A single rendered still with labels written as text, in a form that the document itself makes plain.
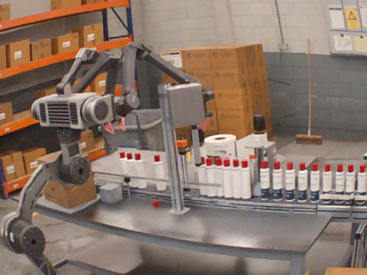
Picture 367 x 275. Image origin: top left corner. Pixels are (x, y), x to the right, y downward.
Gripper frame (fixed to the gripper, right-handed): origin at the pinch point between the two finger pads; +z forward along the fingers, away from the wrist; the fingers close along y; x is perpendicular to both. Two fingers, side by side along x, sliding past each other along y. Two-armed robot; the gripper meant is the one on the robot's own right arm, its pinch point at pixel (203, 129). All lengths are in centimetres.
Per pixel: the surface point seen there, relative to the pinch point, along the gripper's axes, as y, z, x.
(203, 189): -8.7, 27.1, 19.7
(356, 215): -104, 36, 23
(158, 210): 10, 36, 36
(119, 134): 195, 47, -146
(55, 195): 70, 27, 60
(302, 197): -69, 28, 20
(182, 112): -9.8, -16.5, 31.9
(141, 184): 32.0, 27.7, 20.8
